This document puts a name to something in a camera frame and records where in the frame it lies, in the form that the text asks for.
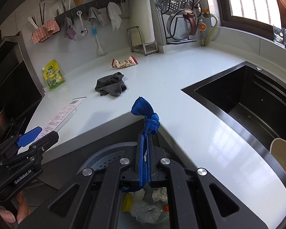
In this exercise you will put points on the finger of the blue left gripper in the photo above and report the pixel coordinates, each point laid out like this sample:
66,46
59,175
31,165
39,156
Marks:
28,137

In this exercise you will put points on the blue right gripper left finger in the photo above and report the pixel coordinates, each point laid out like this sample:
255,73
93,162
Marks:
140,164

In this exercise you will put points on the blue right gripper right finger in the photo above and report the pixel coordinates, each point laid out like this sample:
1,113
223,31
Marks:
150,158

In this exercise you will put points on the yellow plastic lid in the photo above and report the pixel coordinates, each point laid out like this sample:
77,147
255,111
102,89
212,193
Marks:
127,203

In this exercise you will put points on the pink printed receipt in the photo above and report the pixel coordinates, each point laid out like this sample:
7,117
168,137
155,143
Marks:
57,122

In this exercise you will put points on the orange fruit peel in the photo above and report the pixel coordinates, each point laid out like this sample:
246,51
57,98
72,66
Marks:
166,208

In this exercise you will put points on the white tissue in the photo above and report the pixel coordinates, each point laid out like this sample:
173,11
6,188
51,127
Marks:
160,194

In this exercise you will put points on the trash bin with bag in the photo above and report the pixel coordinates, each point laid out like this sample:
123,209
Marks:
101,160

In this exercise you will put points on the black kitchen sink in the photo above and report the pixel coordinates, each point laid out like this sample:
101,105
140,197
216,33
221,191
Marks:
249,100

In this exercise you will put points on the black oven appliance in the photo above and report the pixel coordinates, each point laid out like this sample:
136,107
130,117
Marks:
20,89

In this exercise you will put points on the yellow green refill pouch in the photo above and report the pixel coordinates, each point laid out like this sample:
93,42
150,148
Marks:
52,75

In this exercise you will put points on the dark grey rag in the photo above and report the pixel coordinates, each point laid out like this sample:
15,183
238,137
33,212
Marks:
111,85

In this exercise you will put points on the pink wavy sponge cloth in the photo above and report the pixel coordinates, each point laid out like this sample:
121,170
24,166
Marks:
45,31

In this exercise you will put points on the red white snack wrapper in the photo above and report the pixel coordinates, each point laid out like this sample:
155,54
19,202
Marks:
131,61

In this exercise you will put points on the grey purple hanging cloth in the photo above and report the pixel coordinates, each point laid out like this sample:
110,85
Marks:
69,32

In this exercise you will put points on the blue white bottle brush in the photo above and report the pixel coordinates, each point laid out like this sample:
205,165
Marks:
100,50

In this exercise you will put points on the steel ladle spoon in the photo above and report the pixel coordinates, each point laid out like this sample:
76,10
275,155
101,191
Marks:
84,31

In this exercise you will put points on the steel cutting board stand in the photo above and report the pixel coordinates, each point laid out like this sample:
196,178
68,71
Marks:
143,41

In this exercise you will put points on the beige bowl in sink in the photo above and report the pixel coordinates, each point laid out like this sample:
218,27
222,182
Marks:
278,150

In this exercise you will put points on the white cutting board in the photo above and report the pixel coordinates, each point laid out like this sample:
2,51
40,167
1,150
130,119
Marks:
140,15

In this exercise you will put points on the white hanging cloth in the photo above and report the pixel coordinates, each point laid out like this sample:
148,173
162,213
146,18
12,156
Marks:
114,13

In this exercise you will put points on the clear glass mug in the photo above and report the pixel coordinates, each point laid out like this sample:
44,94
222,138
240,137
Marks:
279,34

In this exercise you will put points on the black wall rack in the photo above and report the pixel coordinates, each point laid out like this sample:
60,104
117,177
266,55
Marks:
169,40

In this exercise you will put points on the pot lid with brown handle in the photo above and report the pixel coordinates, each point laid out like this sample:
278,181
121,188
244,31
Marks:
181,24

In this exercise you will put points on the black wall hook rail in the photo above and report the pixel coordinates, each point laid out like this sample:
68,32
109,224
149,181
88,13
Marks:
72,13

